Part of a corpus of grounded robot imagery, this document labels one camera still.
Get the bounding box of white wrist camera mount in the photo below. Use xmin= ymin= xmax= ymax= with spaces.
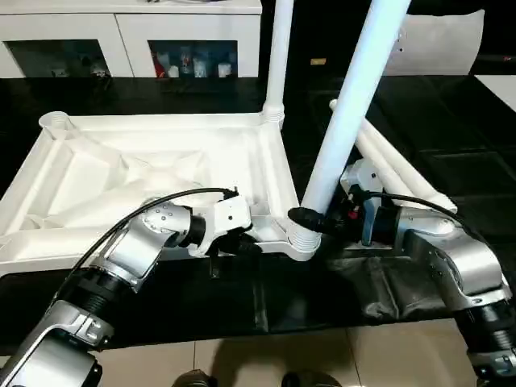
xmin=186 ymin=194 xmax=254 ymax=260
xmin=339 ymin=158 xmax=389 ymax=248

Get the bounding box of dark robot right foot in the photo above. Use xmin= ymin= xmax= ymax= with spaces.
xmin=281 ymin=369 xmax=343 ymax=387

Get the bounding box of black box with gold label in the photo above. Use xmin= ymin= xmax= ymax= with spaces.
xmin=257 ymin=0 xmax=378 ymax=84

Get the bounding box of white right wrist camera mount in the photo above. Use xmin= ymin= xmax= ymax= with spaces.
xmin=339 ymin=158 xmax=389 ymax=248

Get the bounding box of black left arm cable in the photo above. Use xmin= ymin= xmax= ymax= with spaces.
xmin=45 ymin=185 xmax=239 ymax=320

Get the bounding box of dark robot foot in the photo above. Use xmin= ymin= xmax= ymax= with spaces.
xmin=281 ymin=369 xmax=343 ymax=387
xmin=172 ymin=368 xmax=218 ymax=387

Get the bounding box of white glass-door cabinet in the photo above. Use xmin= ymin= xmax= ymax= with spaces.
xmin=0 ymin=0 xmax=264 ymax=81

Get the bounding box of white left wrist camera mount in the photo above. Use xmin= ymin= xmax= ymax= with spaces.
xmin=186 ymin=194 xmax=254 ymax=260

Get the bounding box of black work mat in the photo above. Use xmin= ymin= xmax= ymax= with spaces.
xmin=0 ymin=76 xmax=516 ymax=352

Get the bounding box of white flat board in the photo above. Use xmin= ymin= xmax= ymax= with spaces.
xmin=473 ymin=74 xmax=516 ymax=106

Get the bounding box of dark robot left foot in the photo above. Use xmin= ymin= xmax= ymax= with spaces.
xmin=172 ymin=368 xmax=218 ymax=387

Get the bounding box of grey cushion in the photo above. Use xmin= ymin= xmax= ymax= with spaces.
xmin=385 ymin=10 xmax=487 ymax=78

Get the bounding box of white plastic table leg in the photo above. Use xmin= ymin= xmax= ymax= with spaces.
xmin=260 ymin=0 xmax=298 ymax=123
xmin=328 ymin=98 xmax=409 ymax=195
xmin=286 ymin=0 xmax=413 ymax=260
xmin=354 ymin=119 xmax=460 ymax=215

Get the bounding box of white plastic table top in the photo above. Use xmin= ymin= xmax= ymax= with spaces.
xmin=0 ymin=110 xmax=324 ymax=279

